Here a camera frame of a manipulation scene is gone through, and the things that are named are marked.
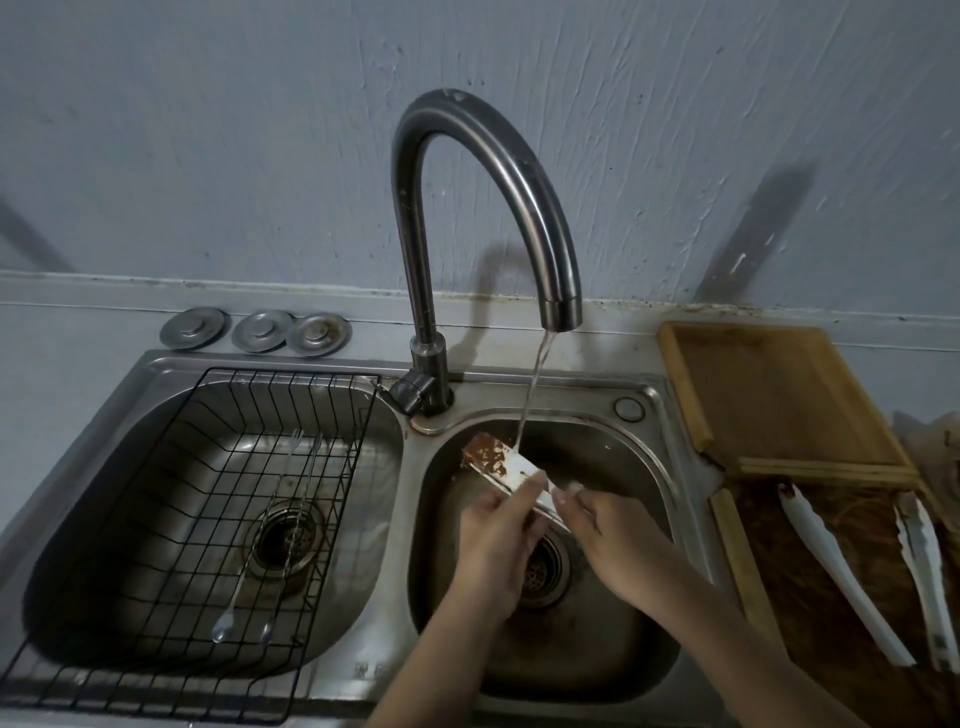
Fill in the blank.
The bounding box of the person's right hand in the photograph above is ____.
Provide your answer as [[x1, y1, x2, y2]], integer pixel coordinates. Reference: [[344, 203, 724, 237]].
[[551, 483, 676, 609]]

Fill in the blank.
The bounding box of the person's left hand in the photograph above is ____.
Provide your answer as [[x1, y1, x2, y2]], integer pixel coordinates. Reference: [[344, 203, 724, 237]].
[[449, 472, 556, 624]]

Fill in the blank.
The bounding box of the wooden two-compartment tray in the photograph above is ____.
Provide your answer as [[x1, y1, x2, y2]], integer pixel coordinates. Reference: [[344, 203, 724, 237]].
[[708, 449, 960, 728]]

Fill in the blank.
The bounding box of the stainless steel double sink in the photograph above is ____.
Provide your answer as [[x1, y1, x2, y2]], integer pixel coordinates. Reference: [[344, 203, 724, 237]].
[[0, 348, 740, 728]]

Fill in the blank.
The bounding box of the curved steel faucet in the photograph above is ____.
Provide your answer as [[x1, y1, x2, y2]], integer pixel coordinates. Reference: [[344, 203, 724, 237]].
[[389, 88, 585, 438]]

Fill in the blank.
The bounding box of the person's left forearm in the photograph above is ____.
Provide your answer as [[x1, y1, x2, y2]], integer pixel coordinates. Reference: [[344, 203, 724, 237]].
[[367, 577, 519, 728]]

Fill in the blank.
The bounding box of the person's right forearm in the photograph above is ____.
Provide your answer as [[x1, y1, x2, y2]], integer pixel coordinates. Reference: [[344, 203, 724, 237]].
[[629, 558, 871, 728]]

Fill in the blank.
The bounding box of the round metal sink drain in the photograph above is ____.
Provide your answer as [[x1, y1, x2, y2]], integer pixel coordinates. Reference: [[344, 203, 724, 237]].
[[247, 502, 328, 583], [517, 532, 575, 610]]

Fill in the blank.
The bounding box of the stained crumpled plastic bag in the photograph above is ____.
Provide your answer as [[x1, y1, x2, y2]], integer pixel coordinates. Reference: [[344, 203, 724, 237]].
[[892, 410, 960, 526]]

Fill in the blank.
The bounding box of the black wire rack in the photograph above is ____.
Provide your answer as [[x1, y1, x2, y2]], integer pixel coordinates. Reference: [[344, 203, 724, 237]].
[[0, 365, 384, 726]]

